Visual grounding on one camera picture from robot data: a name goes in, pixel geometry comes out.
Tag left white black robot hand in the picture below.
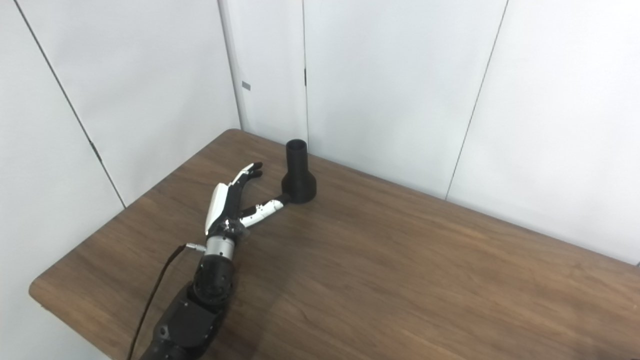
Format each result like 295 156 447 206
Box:
204 161 292 237

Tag black flared nozzle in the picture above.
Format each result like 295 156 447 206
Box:
281 139 318 205

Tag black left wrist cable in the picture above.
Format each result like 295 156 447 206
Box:
126 242 207 360

